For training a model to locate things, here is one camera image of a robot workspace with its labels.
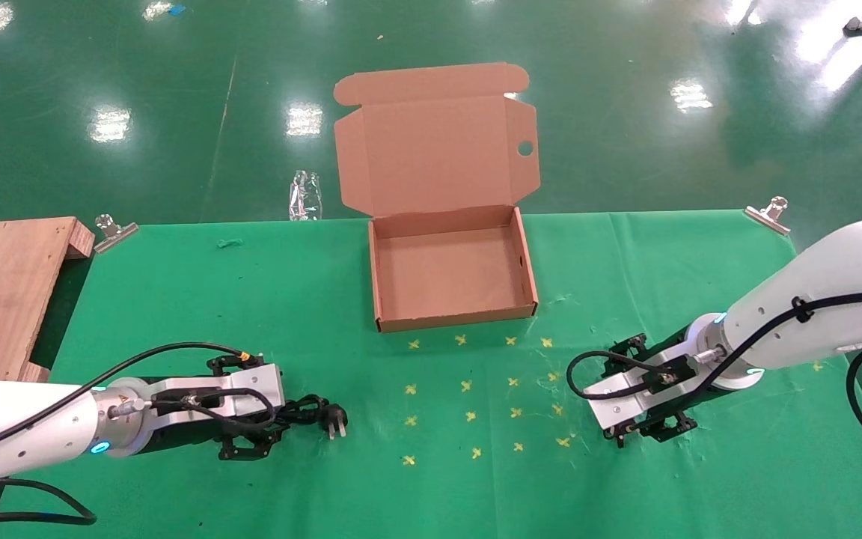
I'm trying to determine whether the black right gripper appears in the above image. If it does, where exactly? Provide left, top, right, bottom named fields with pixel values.
left=602, top=335, right=729, bottom=448

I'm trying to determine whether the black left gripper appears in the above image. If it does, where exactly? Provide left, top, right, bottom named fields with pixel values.
left=138, top=351, right=287, bottom=461

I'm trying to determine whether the black data cable with plug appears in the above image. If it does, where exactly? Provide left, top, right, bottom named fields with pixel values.
left=251, top=394, right=349, bottom=442

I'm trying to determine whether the open brown cardboard box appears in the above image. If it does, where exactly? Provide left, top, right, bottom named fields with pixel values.
left=332, top=62, right=542, bottom=334

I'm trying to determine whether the metal binder clip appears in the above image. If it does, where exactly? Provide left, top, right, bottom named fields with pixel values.
left=94, top=213, right=139, bottom=255
left=743, top=195, right=792, bottom=237

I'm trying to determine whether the clear plastic bottle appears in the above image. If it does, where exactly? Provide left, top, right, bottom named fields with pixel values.
left=288, top=170, right=324, bottom=222

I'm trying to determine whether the wooden board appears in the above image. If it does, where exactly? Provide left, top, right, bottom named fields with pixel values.
left=0, top=216, right=96, bottom=539

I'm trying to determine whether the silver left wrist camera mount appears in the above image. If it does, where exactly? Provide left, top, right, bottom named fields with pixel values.
left=147, top=364, right=285, bottom=436

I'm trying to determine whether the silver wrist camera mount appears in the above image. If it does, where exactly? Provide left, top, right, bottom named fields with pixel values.
left=586, top=340, right=703, bottom=430
left=147, top=364, right=285, bottom=436

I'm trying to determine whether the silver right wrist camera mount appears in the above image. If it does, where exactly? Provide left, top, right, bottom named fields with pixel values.
left=586, top=340, right=703, bottom=430

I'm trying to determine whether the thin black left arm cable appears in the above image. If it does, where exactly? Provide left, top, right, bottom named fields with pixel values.
left=0, top=341, right=278, bottom=459

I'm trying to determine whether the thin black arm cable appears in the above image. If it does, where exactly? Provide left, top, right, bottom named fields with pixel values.
left=566, top=287, right=862, bottom=402
left=0, top=341, right=278, bottom=459

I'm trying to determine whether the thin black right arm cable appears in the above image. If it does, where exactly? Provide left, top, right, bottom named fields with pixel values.
left=566, top=287, right=862, bottom=402

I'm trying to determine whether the thick black left hanging cable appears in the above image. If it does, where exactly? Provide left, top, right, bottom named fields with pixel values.
left=0, top=478, right=98, bottom=529

